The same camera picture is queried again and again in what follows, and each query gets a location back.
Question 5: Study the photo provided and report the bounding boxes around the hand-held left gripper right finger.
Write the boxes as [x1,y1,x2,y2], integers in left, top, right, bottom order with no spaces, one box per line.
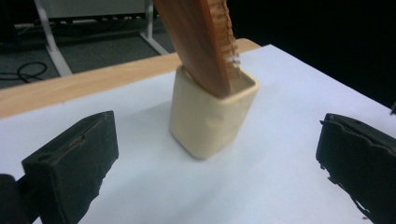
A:
[316,113,396,224]

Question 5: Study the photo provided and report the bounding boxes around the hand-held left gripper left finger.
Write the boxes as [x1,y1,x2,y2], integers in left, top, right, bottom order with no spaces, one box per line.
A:
[21,110,120,224]

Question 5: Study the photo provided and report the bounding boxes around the cream square cup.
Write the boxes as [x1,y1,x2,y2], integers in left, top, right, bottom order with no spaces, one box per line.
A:
[169,64,261,161]

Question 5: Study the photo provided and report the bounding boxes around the brown wooden hairbrush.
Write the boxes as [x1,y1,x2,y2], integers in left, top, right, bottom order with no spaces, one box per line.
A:
[152,0,242,98]

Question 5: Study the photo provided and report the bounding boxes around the white table mat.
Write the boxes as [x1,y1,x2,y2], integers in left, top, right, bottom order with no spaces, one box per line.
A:
[0,44,396,224]

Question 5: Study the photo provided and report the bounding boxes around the white metal stand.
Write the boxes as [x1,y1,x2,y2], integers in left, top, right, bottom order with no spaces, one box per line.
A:
[33,0,169,77]

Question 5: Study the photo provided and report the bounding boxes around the black floor cables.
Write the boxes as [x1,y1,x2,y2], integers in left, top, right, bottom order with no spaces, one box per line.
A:
[0,61,49,84]

